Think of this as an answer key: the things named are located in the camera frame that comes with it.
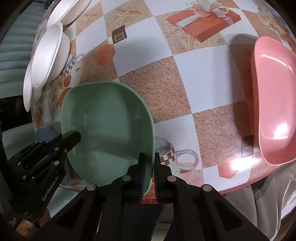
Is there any pink plastic plate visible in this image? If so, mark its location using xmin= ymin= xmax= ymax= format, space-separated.
xmin=251 ymin=37 xmax=295 ymax=166

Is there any green plastic plate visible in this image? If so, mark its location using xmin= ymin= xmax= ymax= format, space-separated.
xmin=60 ymin=81 xmax=155 ymax=193

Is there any grey fabric cushion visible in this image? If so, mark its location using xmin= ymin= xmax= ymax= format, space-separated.
xmin=225 ymin=162 xmax=295 ymax=240

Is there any white foam plate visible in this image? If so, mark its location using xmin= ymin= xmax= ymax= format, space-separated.
xmin=46 ymin=0 xmax=90 ymax=29

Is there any patterned vinyl tablecloth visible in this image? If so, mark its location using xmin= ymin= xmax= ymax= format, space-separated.
xmin=31 ymin=1 xmax=295 ymax=192

